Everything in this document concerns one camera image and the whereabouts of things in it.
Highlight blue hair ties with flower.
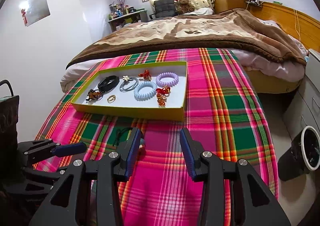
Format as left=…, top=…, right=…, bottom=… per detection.
left=119, top=75, right=139, bottom=93

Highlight yellow-green shallow box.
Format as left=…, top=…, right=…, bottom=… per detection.
left=71, top=61, right=188, bottom=121

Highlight cluttered wooden desk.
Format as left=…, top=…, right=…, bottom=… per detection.
left=108, top=7, right=149, bottom=32

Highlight white pillow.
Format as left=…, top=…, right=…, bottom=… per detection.
left=185, top=7, right=214, bottom=16

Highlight silver wall poster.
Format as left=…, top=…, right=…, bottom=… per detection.
left=19, top=0, right=50, bottom=27

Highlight teddy bear with santa hat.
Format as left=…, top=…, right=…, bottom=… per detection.
left=174, top=0, right=195, bottom=15

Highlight red gold tassel ornament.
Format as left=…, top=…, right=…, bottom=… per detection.
left=156, top=86, right=171, bottom=108

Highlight purple spiral hair tie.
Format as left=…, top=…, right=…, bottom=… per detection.
left=155, top=72, right=180, bottom=88

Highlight small red knot ornament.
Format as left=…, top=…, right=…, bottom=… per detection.
left=138, top=70, right=152, bottom=81

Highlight light blue spiral hair tie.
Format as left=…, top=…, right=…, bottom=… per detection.
left=133, top=80, right=158, bottom=102

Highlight black wide bracelet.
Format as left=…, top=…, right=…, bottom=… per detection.
left=97, top=75, right=121, bottom=94

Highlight wooden headboard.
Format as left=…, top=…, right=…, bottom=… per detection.
left=249, top=2, right=320, bottom=52

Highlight black cord with teal bead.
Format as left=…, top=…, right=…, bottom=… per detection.
left=112, top=127, right=147, bottom=156

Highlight pink plaid cloth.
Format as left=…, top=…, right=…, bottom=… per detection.
left=37, top=48, right=278, bottom=225

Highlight black white trash bin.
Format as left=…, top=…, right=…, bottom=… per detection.
left=278, top=126, right=319, bottom=182

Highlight brown beaded bracelet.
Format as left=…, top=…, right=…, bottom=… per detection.
left=85, top=88, right=104, bottom=103

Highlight grey bedside drawer cabinet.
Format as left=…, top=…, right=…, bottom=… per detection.
left=283, top=49, right=320, bottom=138

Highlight white bed sheet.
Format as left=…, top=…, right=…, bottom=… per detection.
left=60, top=19, right=306, bottom=92

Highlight brown fleece blanket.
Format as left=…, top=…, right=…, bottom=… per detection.
left=69, top=8, right=306, bottom=66

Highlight dark grey chair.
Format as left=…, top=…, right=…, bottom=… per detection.
left=149, top=0, right=178, bottom=20

